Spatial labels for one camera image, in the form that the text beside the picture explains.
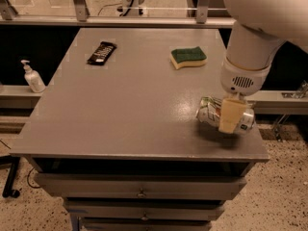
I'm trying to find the black chair base leg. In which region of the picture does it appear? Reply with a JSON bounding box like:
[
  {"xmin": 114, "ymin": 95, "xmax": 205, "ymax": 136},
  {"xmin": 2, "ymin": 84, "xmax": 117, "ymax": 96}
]
[{"xmin": 0, "ymin": 155, "xmax": 20, "ymax": 198}]

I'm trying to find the middle grey drawer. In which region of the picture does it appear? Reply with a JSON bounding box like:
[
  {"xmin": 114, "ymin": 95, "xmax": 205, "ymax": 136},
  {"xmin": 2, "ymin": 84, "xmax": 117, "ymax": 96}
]
[{"xmin": 64, "ymin": 199, "xmax": 224, "ymax": 220}]

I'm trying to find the bottom grey drawer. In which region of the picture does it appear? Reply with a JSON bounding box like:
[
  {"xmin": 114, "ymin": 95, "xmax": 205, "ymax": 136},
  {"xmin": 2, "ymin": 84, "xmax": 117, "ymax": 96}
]
[{"xmin": 82, "ymin": 218, "xmax": 212, "ymax": 231}]

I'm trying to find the top grey drawer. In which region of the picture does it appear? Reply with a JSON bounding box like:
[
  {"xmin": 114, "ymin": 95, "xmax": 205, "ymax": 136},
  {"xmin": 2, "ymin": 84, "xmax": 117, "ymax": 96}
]
[{"xmin": 35, "ymin": 173, "xmax": 246, "ymax": 200}]

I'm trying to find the grey drawer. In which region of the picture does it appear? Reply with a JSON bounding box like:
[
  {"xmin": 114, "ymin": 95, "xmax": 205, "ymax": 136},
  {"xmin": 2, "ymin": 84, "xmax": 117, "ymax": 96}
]
[
  {"xmin": 64, "ymin": 199, "xmax": 224, "ymax": 220},
  {"xmin": 35, "ymin": 173, "xmax": 246, "ymax": 200},
  {"xmin": 82, "ymin": 218, "xmax": 212, "ymax": 231}
]

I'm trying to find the black snack bar wrapper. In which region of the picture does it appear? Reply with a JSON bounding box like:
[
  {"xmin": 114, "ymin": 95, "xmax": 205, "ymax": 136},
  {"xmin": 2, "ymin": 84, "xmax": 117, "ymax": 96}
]
[{"xmin": 87, "ymin": 41, "xmax": 117, "ymax": 65}]

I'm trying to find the green white 7up can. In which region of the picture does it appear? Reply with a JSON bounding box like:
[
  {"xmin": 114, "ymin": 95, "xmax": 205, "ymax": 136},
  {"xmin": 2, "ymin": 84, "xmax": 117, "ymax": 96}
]
[{"xmin": 196, "ymin": 96, "xmax": 255, "ymax": 135}]

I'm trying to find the white pump soap bottle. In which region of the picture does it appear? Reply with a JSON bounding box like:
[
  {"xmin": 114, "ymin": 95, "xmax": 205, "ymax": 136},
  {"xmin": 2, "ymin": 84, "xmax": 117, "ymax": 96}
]
[{"xmin": 21, "ymin": 60, "xmax": 46, "ymax": 93}]

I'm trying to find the grey drawer cabinet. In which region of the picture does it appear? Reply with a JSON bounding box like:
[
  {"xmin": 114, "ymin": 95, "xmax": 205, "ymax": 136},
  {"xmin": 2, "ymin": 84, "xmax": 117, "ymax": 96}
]
[{"xmin": 9, "ymin": 27, "xmax": 270, "ymax": 231}]

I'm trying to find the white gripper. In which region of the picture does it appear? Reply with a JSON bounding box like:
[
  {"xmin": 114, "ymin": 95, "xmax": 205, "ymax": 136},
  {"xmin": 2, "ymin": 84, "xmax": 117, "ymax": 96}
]
[{"xmin": 218, "ymin": 58, "xmax": 270, "ymax": 134}]

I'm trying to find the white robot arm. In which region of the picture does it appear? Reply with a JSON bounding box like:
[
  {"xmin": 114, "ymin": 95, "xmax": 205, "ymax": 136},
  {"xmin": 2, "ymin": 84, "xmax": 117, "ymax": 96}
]
[{"xmin": 218, "ymin": 0, "xmax": 308, "ymax": 134}]

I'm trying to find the metal railing frame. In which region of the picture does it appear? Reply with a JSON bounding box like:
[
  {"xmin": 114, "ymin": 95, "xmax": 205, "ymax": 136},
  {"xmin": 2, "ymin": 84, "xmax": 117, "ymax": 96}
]
[{"xmin": 0, "ymin": 0, "xmax": 234, "ymax": 28}]

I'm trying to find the green yellow sponge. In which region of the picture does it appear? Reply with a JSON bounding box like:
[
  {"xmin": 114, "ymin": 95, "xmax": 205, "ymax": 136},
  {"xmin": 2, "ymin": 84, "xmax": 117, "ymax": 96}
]
[{"xmin": 170, "ymin": 46, "xmax": 207, "ymax": 69}]

